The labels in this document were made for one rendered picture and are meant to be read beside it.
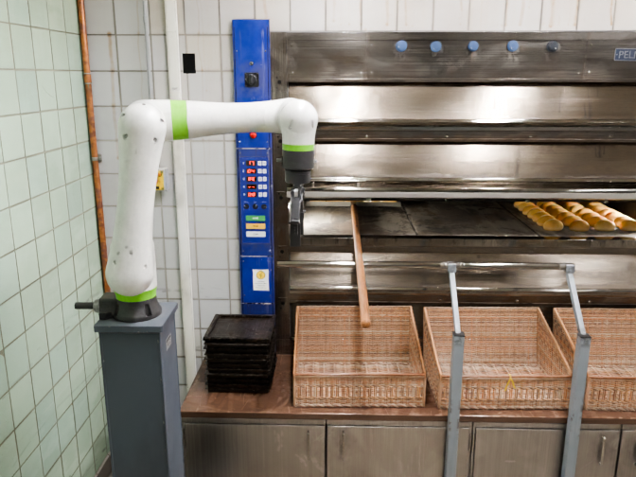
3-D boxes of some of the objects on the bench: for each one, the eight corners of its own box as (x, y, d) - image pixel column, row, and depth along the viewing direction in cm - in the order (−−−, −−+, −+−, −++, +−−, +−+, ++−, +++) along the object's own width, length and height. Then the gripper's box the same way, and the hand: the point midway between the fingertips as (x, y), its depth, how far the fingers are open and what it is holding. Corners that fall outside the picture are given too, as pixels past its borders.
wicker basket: (418, 358, 304) (421, 305, 297) (535, 359, 304) (539, 306, 297) (436, 410, 257) (439, 348, 250) (573, 411, 257) (580, 349, 250)
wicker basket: (295, 357, 306) (294, 304, 299) (410, 357, 306) (413, 304, 299) (291, 408, 259) (290, 346, 252) (427, 408, 259) (430, 346, 252)
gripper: (289, 162, 194) (288, 229, 199) (280, 175, 170) (280, 251, 175) (312, 163, 193) (311, 230, 199) (308, 176, 169) (307, 252, 175)
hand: (296, 236), depth 187 cm, fingers open, 13 cm apart
